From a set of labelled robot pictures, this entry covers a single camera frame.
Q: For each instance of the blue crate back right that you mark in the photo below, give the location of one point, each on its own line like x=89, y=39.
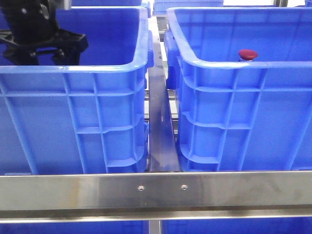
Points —
x=160, y=6

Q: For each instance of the steel centre divider bar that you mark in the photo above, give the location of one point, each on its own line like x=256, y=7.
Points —
x=162, y=149

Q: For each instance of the blue crate lower left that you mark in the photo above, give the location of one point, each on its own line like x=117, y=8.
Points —
x=110, y=227

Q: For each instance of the left blue plastic crate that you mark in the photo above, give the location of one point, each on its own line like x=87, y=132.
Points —
x=81, y=119

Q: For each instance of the red mushroom push button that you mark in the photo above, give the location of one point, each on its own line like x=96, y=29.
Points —
x=247, y=55

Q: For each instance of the left rail screw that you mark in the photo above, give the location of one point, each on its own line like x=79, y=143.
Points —
x=141, y=188

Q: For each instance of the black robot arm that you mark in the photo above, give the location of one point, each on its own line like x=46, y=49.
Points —
x=34, y=31

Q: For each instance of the steel front rack rail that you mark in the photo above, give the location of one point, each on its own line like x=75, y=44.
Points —
x=112, y=197

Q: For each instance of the rail screw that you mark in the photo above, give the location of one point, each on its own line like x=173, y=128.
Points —
x=141, y=188
x=184, y=187

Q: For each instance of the blue plastic crate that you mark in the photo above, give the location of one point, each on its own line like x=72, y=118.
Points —
x=81, y=119
x=242, y=115

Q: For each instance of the blue crate lower right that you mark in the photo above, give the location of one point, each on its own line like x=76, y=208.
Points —
x=293, y=225

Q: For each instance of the right rail screw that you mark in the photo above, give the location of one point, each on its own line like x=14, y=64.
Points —
x=184, y=187

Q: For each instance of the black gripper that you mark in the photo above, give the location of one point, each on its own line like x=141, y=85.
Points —
x=65, y=48

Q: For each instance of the blue crate back left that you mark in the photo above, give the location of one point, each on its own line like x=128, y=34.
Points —
x=142, y=3

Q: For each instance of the right blue plastic crate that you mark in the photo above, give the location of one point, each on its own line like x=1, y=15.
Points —
x=242, y=115

